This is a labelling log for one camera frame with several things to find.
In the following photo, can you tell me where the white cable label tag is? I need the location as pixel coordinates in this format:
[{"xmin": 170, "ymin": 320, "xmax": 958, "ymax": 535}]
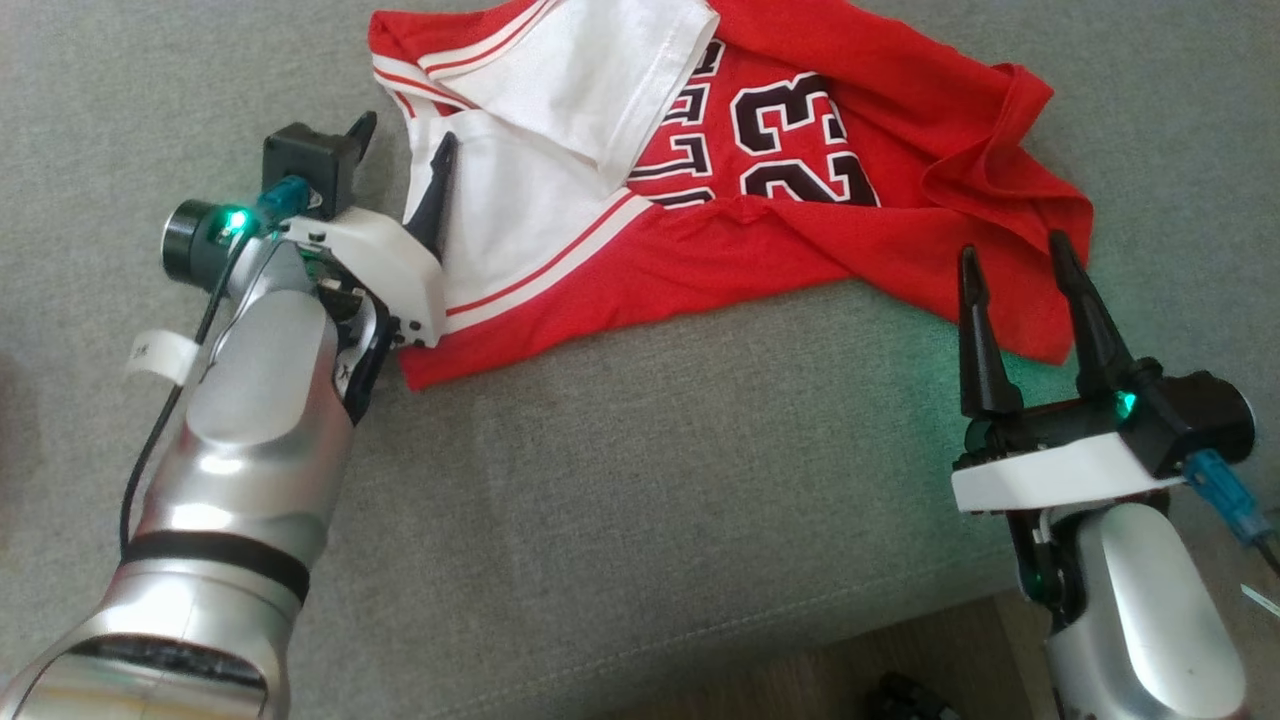
[{"xmin": 127, "ymin": 329, "xmax": 203, "ymax": 387}]

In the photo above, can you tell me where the grey sofa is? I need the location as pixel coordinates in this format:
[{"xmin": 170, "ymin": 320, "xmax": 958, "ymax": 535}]
[{"xmin": 0, "ymin": 0, "xmax": 1280, "ymax": 720}]

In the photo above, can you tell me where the red jersey with number 23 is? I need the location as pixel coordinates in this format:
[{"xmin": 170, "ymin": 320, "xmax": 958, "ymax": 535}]
[{"xmin": 368, "ymin": 0, "xmax": 1096, "ymax": 393}]

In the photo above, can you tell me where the right arm cable teal plug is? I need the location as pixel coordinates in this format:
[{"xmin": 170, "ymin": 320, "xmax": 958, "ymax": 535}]
[{"xmin": 1183, "ymin": 448, "xmax": 1280, "ymax": 583}]

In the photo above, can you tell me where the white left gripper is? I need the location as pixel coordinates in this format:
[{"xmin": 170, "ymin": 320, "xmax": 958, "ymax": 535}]
[{"xmin": 285, "ymin": 111, "xmax": 460, "ymax": 349}]

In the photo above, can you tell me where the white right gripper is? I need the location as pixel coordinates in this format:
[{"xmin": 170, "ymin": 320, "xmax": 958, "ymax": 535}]
[{"xmin": 950, "ymin": 229, "xmax": 1187, "ymax": 516}]

